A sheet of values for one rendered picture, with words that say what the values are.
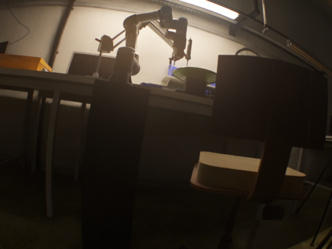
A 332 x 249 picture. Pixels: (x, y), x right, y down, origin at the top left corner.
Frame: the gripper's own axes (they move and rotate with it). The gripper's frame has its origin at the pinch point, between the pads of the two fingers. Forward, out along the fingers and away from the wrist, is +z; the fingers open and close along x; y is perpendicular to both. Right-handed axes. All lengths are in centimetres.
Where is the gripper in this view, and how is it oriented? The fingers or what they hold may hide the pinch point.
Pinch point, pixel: (171, 67)
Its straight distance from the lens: 99.1
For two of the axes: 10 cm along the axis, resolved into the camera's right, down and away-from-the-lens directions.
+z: -1.5, 9.9, -0.1
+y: 9.0, 1.4, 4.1
